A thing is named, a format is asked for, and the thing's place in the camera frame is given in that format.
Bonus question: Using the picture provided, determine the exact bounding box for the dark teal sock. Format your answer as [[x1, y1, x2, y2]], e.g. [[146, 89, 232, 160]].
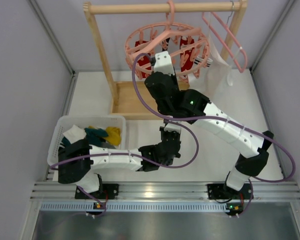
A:
[[84, 127, 109, 147]]

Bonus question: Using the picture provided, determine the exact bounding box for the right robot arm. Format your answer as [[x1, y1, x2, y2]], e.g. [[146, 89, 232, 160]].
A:
[[144, 72, 274, 193]]

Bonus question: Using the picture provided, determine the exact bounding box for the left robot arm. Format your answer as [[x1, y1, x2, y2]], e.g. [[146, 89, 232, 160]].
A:
[[57, 123, 181, 194]]

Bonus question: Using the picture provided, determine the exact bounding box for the pink round clip hanger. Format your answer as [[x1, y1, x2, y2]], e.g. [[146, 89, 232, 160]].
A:
[[124, 0, 210, 83]]

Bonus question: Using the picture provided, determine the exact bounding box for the left red sock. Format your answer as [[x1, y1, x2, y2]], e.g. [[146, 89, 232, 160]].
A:
[[134, 40, 150, 80]]

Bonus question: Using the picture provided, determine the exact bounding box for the red sock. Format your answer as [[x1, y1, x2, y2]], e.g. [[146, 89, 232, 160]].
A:
[[134, 40, 150, 80], [179, 36, 195, 72]]

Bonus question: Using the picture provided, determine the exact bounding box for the wooden clothes rack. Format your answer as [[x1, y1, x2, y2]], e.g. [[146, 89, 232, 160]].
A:
[[83, 0, 248, 120]]

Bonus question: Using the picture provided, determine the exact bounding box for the right red sock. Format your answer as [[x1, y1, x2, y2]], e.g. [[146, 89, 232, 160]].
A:
[[179, 36, 195, 72]]

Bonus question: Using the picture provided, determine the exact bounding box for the white sock with stripes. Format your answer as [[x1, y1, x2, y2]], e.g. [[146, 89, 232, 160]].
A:
[[193, 56, 213, 70]]

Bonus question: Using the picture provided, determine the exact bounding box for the yellow sock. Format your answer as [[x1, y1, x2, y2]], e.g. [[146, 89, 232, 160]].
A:
[[104, 126, 122, 146]]

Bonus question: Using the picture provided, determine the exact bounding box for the white cloth garment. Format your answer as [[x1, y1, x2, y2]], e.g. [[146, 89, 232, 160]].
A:
[[204, 36, 233, 102]]

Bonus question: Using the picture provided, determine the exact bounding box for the grey sock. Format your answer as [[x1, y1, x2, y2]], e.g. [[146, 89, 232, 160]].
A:
[[100, 142, 116, 149]]

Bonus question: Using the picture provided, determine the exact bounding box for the white sock in basket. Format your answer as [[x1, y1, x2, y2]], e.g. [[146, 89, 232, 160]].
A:
[[61, 125, 87, 146]]

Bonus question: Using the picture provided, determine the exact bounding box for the white plastic basket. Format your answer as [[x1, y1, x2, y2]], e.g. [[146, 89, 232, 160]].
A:
[[47, 115, 128, 166]]

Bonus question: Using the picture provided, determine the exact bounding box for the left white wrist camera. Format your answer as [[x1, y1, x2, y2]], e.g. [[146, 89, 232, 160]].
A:
[[163, 119, 181, 134]]

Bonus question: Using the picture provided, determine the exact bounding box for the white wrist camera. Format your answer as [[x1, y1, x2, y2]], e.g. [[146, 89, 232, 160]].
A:
[[153, 51, 176, 76], [163, 119, 181, 134]]

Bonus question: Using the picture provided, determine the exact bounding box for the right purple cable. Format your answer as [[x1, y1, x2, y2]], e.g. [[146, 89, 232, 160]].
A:
[[131, 52, 297, 218]]

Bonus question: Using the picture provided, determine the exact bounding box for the purple cable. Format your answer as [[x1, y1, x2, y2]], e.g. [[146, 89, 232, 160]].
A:
[[131, 52, 297, 218], [49, 119, 200, 218]]

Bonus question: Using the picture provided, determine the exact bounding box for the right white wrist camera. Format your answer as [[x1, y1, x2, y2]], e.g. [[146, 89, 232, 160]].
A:
[[153, 51, 176, 76]]

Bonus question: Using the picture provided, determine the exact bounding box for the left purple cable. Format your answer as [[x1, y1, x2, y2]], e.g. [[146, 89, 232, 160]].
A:
[[49, 119, 200, 218]]

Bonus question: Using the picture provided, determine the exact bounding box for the pink wire clothes hanger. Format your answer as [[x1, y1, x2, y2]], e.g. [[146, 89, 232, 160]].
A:
[[201, 2, 249, 74]]

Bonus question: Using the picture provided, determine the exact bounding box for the white slotted cable duct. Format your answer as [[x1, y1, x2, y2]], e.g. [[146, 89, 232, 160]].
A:
[[40, 201, 239, 213]]

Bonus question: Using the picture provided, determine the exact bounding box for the aluminium mounting rail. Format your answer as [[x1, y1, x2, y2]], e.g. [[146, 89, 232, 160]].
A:
[[30, 181, 300, 202]]

